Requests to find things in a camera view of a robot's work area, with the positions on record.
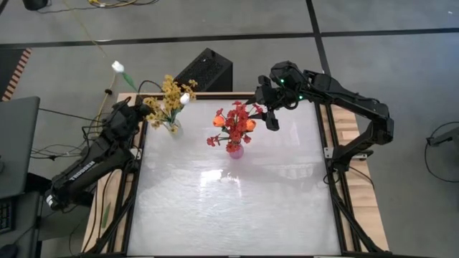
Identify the dark mat with striped edge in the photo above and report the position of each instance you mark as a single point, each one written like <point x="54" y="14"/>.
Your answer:
<point x="10" y="64"/>

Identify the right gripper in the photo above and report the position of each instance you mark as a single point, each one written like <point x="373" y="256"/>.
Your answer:
<point x="283" y="98"/>

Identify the red artificial flower bunch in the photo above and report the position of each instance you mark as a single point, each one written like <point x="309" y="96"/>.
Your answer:
<point x="235" y="132"/>

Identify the black round floor object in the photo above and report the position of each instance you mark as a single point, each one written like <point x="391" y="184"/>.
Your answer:
<point x="35" y="3"/>

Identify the grey side desk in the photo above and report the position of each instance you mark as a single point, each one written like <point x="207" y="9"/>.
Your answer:
<point x="25" y="222"/>

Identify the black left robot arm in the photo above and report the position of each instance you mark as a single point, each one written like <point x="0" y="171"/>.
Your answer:
<point x="82" y="172"/>

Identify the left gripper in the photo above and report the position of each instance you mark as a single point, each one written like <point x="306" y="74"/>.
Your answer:
<point x="123" y="120"/>

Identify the clear cut-glass vase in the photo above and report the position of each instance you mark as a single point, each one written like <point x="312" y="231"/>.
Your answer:
<point x="176" y="129"/>

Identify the black computer mouse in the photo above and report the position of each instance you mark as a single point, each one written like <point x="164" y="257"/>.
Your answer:
<point x="7" y="251"/>

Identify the yellow artificial flower bunch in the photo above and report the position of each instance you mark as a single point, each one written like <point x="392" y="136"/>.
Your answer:
<point x="172" y="89"/>
<point x="154" y="107"/>

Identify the black aluminium table frame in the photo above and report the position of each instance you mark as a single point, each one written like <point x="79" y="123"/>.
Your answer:
<point x="305" y="96"/>

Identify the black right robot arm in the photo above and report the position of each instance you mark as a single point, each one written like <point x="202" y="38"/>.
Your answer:
<point x="358" y="104"/>

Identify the black computer tower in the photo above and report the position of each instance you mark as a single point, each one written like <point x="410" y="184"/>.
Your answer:
<point x="204" y="71"/>

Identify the grey laptop lid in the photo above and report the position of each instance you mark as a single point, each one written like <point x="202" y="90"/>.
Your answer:
<point x="18" y="143"/>

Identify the black keyboard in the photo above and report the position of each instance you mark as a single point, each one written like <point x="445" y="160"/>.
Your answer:
<point x="6" y="215"/>

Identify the pink glass vase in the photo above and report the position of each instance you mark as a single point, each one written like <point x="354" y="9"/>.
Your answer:
<point x="236" y="153"/>

